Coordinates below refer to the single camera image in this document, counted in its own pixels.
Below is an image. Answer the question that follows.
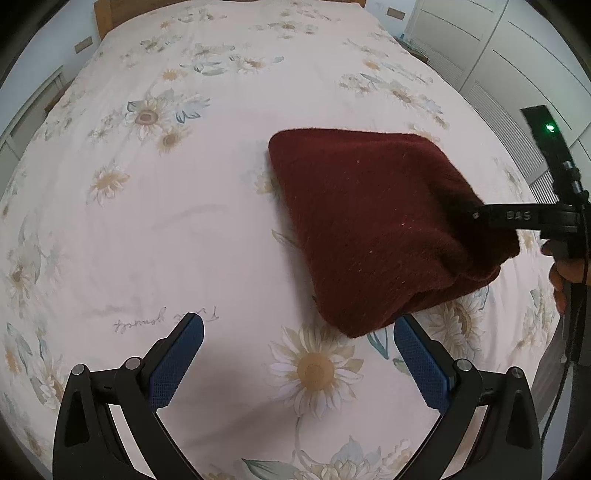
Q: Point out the white cabinet left side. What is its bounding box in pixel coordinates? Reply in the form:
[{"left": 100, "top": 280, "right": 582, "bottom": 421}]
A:
[{"left": 0, "top": 66, "right": 65, "bottom": 192}]

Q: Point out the left wall switch plate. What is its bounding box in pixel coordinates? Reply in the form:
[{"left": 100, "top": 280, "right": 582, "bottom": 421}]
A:
[{"left": 74, "top": 37, "right": 93, "bottom": 54}]

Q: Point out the right wall switch plate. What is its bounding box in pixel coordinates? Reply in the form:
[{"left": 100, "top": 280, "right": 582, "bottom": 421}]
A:
[{"left": 387, "top": 7, "right": 406, "bottom": 21}]

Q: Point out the wooden headboard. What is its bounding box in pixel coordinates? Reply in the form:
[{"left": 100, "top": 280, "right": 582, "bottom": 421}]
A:
[{"left": 94, "top": 1, "right": 380, "bottom": 40}]

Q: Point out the person's right hand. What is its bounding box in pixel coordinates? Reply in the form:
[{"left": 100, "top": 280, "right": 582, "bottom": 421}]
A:
[{"left": 541, "top": 240, "right": 585, "bottom": 316}]

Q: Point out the white wardrobe right side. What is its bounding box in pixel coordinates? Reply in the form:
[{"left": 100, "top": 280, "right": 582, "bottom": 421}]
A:
[{"left": 406, "top": 1, "right": 590, "bottom": 203}]

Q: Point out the wall switch plate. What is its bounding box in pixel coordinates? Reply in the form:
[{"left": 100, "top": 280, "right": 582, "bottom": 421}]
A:
[
  {"left": 387, "top": 7, "right": 406, "bottom": 21},
  {"left": 74, "top": 37, "right": 93, "bottom": 54}
]

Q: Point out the dark red knit sweater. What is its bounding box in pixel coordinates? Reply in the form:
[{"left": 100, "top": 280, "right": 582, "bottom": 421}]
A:
[{"left": 269, "top": 129, "right": 520, "bottom": 338}]

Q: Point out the floral pink bed sheet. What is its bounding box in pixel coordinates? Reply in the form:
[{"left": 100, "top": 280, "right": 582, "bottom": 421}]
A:
[{"left": 1, "top": 1, "right": 534, "bottom": 479}]

